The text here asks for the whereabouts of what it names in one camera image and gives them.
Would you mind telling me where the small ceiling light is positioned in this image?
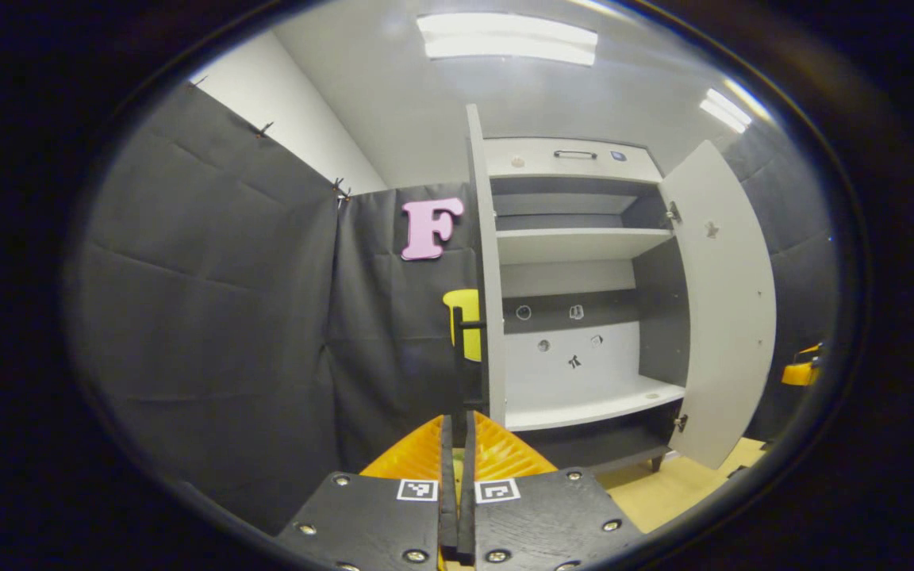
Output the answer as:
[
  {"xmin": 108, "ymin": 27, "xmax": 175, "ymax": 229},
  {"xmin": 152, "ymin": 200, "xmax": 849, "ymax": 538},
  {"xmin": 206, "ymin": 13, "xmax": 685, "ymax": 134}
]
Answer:
[{"xmin": 699, "ymin": 87, "xmax": 753, "ymax": 134}]

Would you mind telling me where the black backdrop cloth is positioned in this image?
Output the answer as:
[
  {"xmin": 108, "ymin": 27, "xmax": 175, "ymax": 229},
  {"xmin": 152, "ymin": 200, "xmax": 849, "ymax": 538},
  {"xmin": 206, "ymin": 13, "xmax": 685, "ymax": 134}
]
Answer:
[{"xmin": 68, "ymin": 79, "xmax": 839, "ymax": 536}]

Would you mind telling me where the grey cabinet door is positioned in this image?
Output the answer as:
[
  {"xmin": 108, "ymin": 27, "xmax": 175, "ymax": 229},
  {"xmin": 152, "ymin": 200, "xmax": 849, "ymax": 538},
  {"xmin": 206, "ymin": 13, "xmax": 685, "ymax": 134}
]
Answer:
[
  {"xmin": 658, "ymin": 140, "xmax": 778, "ymax": 470},
  {"xmin": 465, "ymin": 103, "xmax": 509, "ymax": 429}
]

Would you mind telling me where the grey cabinet drawer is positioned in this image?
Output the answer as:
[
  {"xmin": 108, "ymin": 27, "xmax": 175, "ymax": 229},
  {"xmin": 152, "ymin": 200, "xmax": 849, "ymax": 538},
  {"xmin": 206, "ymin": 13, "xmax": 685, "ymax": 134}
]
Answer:
[{"xmin": 482, "ymin": 138, "xmax": 664, "ymax": 183}]

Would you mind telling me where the large ceiling light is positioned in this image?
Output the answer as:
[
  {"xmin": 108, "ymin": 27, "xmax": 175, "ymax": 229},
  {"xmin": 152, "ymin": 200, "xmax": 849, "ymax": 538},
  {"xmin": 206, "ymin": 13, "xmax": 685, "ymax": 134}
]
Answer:
[{"xmin": 417, "ymin": 12, "xmax": 599, "ymax": 67}]

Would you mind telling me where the grey double-door shoe cabinet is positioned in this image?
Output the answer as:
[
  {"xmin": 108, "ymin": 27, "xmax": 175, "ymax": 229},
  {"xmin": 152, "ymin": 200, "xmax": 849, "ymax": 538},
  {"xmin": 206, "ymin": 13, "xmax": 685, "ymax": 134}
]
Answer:
[{"xmin": 469, "ymin": 136, "xmax": 692, "ymax": 477}]

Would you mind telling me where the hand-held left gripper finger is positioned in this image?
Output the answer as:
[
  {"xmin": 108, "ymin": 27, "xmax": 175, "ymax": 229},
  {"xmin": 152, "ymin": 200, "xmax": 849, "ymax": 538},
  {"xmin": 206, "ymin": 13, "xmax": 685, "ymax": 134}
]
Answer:
[
  {"xmin": 276, "ymin": 412, "xmax": 456, "ymax": 571},
  {"xmin": 457, "ymin": 410, "xmax": 647, "ymax": 571}
]

